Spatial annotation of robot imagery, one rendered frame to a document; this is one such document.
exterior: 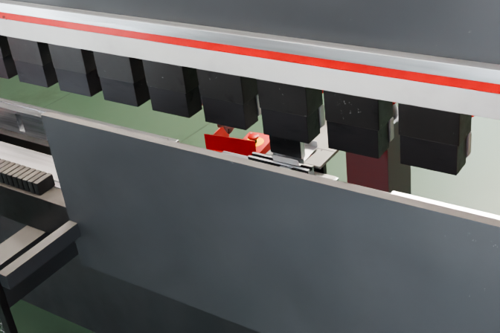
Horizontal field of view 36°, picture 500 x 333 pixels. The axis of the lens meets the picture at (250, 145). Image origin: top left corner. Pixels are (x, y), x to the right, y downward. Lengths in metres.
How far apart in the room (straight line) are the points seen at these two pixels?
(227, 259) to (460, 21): 0.68
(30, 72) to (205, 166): 1.24
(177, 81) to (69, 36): 0.42
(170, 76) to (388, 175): 1.01
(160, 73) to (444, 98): 0.85
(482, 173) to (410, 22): 2.51
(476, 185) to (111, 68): 2.12
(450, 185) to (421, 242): 2.53
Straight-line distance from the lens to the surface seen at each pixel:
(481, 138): 4.28
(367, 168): 2.86
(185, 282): 1.79
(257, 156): 2.19
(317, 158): 2.13
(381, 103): 1.86
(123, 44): 2.27
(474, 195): 3.80
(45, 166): 2.38
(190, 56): 2.11
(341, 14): 1.57
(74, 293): 3.17
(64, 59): 2.49
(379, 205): 1.34
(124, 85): 2.34
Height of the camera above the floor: 2.07
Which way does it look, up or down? 29 degrees down
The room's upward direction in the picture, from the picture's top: 7 degrees counter-clockwise
